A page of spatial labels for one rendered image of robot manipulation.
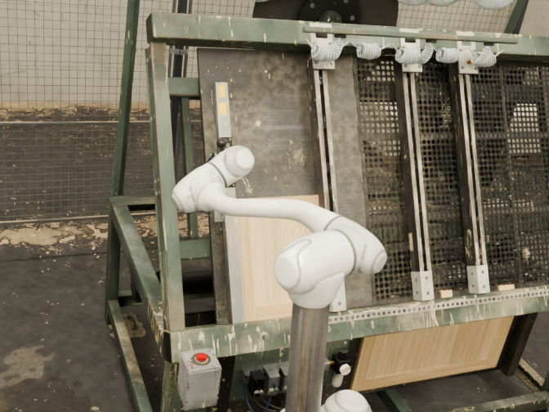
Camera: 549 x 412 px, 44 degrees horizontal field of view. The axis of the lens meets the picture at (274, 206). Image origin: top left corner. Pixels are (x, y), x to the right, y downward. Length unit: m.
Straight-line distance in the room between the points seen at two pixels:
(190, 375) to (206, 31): 1.29
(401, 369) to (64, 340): 1.84
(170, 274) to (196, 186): 0.57
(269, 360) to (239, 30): 1.31
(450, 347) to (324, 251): 2.02
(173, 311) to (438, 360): 1.60
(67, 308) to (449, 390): 2.27
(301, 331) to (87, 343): 2.32
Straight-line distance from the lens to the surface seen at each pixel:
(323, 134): 2.85
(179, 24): 2.71
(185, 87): 2.79
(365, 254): 1.82
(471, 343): 3.75
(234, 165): 2.14
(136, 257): 3.26
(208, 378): 2.45
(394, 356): 3.49
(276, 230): 2.77
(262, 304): 2.75
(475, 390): 4.20
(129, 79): 3.34
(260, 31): 2.81
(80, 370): 3.83
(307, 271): 1.70
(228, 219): 2.68
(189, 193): 2.13
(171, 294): 2.60
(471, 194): 3.22
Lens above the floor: 2.50
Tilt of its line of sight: 26 degrees down
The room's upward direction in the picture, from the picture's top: 9 degrees clockwise
